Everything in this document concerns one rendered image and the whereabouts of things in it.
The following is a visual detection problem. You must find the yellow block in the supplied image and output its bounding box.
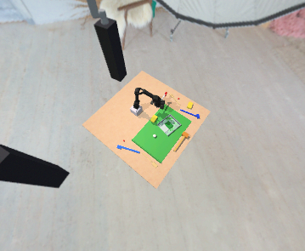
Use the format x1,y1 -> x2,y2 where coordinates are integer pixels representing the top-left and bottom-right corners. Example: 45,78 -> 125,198
150,115 -> 157,123
187,102 -> 193,109

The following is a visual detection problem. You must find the green flat mat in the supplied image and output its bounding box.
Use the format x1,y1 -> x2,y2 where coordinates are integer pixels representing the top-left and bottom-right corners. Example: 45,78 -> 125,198
133,104 -> 192,162

